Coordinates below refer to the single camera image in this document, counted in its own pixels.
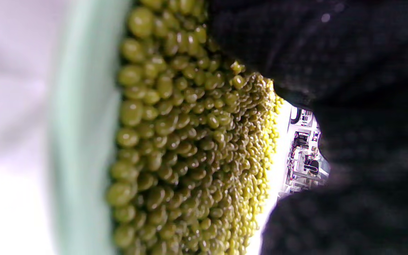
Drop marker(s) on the person's left hand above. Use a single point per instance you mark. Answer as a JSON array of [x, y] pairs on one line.
[[349, 219]]

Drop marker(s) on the person's right hand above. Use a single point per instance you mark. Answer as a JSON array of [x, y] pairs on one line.
[[331, 53]]

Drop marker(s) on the light green plate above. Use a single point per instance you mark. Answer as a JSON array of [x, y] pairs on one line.
[[83, 141]]

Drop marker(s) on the pile of green beans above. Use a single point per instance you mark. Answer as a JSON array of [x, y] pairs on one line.
[[190, 141]]

